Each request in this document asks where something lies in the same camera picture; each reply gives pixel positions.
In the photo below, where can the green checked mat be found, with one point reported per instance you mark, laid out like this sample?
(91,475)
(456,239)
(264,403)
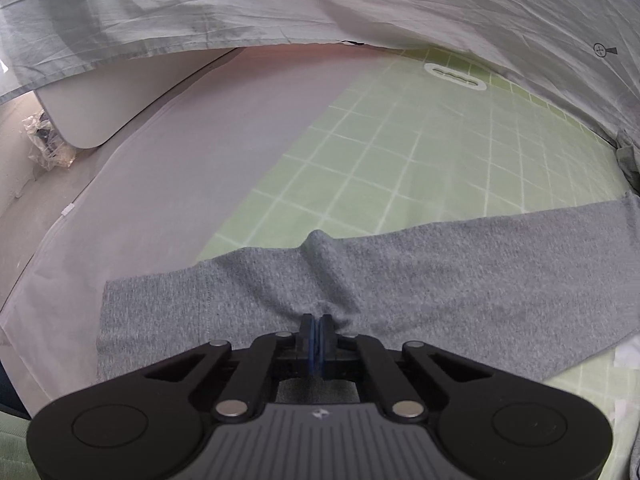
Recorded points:
(450,160)

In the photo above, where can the crumpled clear plastic bag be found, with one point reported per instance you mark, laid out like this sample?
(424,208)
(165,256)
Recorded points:
(47,142)

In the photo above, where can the large white paper label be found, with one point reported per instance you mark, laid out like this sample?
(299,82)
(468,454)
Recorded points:
(627,355)

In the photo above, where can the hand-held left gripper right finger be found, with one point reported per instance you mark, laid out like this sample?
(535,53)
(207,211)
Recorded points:
(327,345)

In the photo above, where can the small white tape piece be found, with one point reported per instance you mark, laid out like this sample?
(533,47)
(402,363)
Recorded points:
(67,209)

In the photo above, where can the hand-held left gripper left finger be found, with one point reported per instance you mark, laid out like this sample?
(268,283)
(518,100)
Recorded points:
(312,355)

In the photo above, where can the grey carrot print sheet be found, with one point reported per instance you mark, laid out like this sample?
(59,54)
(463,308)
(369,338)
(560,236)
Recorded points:
(350,0)

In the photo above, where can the grey zip hoodie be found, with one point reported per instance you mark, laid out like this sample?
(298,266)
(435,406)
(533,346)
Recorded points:
(425,285)

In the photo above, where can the small white paper label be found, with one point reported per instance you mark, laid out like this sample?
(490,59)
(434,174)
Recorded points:
(620,410)

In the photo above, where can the dark blue cloth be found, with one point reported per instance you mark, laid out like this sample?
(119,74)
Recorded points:
(10,395)

